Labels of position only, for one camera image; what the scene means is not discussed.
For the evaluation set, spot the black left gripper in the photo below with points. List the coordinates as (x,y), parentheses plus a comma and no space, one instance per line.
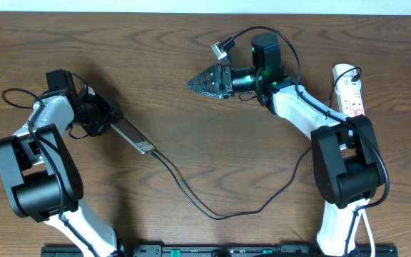
(107,116)

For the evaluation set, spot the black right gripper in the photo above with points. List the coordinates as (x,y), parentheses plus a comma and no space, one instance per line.
(219,71)

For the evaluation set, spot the Galaxy S25 Ultra smartphone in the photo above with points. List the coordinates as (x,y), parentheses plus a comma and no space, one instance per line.
(130,133)

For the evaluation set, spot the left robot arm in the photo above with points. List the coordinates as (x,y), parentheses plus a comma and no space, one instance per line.
(39,176)

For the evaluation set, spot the white power strip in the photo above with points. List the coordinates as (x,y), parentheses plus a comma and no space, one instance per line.
(347,88)

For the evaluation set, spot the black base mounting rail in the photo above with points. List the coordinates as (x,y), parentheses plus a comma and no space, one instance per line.
(287,249)

